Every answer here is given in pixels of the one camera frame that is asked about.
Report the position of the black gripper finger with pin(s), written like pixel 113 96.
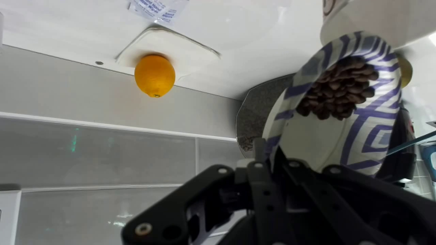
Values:
pixel 260 152

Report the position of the blue white patterned paper bowl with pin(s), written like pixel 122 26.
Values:
pixel 339 107

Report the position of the patterned paper coffee cup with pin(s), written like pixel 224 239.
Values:
pixel 397 21

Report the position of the white napkin under orange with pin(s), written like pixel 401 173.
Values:
pixel 185 53

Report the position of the orange fruit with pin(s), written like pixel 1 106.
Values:
pixel 153 75

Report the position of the green pear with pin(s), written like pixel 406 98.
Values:
pixel 406 69

